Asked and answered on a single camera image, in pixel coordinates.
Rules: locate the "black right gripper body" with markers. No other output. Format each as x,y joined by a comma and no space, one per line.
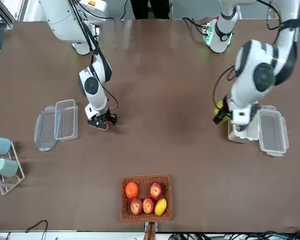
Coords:
103,117

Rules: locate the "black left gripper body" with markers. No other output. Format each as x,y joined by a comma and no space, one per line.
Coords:
229,112

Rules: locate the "red strawberry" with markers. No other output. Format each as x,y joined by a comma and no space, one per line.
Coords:
111,125

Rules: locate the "green apple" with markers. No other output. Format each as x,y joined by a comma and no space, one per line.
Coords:
218,109

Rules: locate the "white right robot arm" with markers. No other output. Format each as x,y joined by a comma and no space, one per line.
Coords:
95,100

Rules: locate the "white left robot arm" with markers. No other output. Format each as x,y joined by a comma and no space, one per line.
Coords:
247,87

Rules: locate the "white plastic box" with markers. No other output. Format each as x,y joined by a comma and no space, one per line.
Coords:
250,135

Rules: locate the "clear plastic box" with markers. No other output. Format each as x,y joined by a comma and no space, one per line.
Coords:
67,120

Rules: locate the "red apple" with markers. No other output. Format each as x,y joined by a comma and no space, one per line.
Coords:
148,205
156,190
136,206

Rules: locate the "clear lid with latches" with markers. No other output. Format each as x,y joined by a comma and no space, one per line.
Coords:
271,130

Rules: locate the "clear plastic lid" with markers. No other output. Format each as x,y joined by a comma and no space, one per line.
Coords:
46,130

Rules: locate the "orange fruit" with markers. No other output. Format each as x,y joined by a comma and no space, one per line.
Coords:
131,189

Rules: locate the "yellow lemon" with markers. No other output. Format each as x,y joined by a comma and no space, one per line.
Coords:
160,206

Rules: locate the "light blue cup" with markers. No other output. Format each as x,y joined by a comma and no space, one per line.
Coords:
0,145

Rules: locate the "teal cup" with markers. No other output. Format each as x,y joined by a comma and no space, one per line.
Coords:
6,168

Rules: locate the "brown wicker basket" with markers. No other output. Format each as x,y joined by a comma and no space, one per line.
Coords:
146,218

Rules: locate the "person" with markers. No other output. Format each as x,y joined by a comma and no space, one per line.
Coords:
150,8

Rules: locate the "aluminium frame bar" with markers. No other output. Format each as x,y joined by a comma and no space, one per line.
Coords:
7,11

